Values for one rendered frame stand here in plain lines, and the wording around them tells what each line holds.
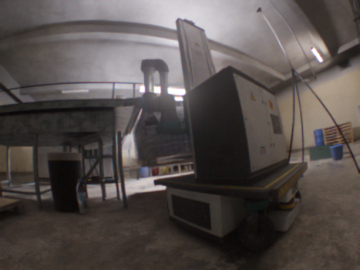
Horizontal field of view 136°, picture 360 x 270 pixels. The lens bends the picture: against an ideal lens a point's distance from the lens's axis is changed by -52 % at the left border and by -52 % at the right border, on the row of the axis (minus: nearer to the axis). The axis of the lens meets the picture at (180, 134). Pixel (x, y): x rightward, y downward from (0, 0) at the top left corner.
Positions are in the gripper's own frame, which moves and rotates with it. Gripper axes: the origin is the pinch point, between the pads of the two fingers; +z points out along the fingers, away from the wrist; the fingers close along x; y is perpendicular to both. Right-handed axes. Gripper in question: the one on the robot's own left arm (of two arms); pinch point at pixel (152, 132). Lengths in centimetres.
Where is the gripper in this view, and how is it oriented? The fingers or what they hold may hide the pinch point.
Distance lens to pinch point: 150.6
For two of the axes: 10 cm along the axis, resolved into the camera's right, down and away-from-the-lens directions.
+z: 0.2, 9.7, 2.5
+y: -4.8, -2.1, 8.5
